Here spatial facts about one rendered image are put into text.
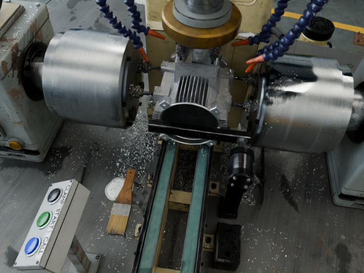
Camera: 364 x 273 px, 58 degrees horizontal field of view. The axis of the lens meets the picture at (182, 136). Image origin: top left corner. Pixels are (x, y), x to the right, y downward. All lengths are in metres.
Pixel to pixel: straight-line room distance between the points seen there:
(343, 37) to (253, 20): 2.31
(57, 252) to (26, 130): 0.43
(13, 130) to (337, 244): 0.92
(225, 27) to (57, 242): 0.54
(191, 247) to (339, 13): 3.10
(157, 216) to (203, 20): 0.45
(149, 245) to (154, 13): 0.64
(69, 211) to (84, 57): 0.36
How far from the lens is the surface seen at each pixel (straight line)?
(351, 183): 0.98
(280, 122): 0.78
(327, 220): 1.02
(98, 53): 0.82
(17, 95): 0.92
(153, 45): 0.94
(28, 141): 1.03
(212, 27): 0.74
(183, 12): 0.74
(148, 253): 0.77
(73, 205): 0.68
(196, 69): 0.80
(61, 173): 1.05
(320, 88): 0.80
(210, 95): 0.81
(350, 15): 3.62
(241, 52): 0.92
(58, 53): 0.85
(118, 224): 0.93
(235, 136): 0.80
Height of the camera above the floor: 1.64
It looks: 51 degrees down
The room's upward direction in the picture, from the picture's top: 3 degrees clockwise
